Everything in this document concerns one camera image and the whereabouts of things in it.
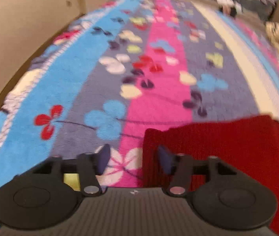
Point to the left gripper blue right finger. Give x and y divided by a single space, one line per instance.
180 167

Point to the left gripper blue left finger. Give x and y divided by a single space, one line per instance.
89 166

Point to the red knit sweater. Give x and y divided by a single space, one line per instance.
250 145

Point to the clothes pile on sill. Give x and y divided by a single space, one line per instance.
229 7

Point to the colourful floral striped blanket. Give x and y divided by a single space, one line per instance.
130 66

